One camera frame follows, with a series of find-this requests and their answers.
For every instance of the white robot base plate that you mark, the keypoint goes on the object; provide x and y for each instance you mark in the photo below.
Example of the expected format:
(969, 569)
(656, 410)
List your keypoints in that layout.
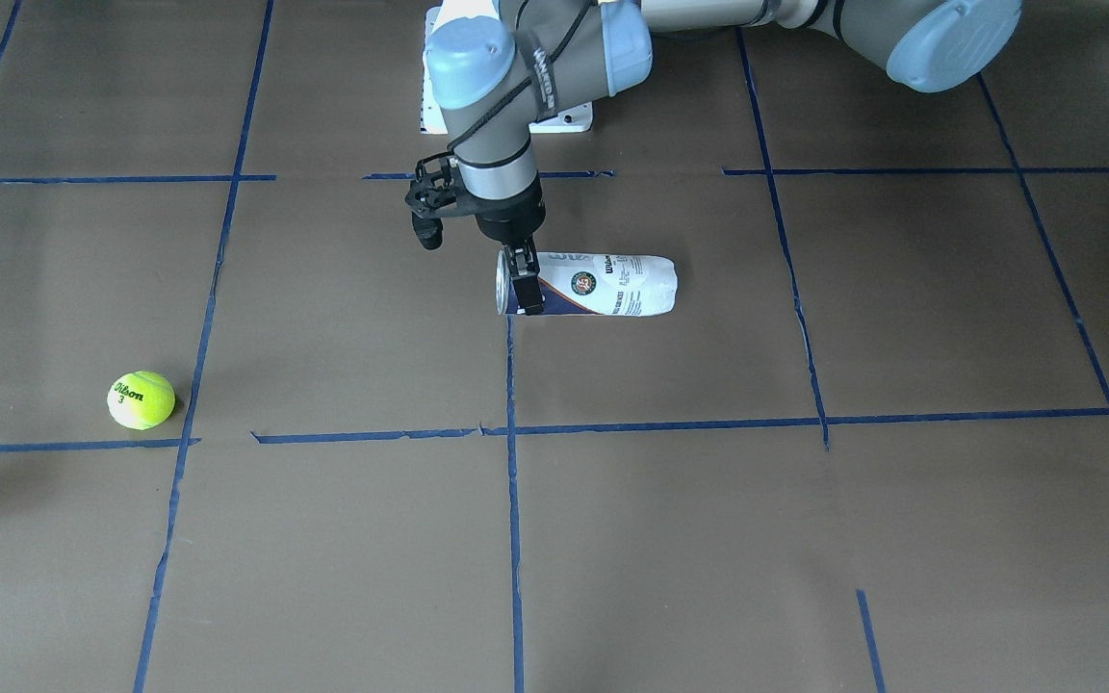
(572, 120)

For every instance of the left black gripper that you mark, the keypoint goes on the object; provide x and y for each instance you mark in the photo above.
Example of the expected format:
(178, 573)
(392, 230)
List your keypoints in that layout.
(508, 220)

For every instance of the clear tennis ball can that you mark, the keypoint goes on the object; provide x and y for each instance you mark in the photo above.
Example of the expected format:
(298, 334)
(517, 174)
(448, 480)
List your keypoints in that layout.
(606, 284)

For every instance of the yellow tennis ball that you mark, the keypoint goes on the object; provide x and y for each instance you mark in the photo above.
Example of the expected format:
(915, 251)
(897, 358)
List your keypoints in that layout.
(141, 400)

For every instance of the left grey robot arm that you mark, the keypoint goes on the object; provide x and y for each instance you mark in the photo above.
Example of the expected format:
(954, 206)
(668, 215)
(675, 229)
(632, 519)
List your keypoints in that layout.
(494, 68)

